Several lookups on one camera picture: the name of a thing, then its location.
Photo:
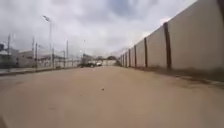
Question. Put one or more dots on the vehicle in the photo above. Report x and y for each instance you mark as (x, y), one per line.
(90, 63)

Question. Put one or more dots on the brown dirt road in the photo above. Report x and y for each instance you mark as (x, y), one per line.
(110, 100)

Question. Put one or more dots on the metal fence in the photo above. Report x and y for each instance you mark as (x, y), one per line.
(50, 62)

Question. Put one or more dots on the street lamp pole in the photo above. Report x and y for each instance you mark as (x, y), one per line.
(50, 36)

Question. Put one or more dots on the row of poles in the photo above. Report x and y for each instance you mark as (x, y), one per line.
(35, 53)

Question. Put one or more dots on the pale low building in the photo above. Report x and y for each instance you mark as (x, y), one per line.
(23, 58)

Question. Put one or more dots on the raised kerb strip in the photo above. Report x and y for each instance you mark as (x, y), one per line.
(23, 70)

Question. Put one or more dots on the pale distant wall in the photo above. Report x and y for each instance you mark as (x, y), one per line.
(108, 62)

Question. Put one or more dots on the long pale concrete wall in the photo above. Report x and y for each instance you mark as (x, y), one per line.
(193, 43)

